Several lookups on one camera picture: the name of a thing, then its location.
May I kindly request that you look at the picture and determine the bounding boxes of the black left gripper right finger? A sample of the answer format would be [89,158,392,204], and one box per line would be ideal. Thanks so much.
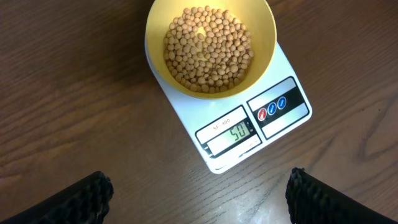
[285,167,397,224]

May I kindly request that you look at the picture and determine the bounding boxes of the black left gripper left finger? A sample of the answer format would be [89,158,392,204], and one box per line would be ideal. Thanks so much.
[1,171,114,224]

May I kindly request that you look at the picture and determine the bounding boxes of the white digital kitchen scale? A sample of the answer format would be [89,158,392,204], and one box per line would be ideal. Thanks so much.
[148,45,313,174]

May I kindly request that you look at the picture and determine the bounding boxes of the yellow plastic bowl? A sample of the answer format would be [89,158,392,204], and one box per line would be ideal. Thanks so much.
[146,0,277,99]

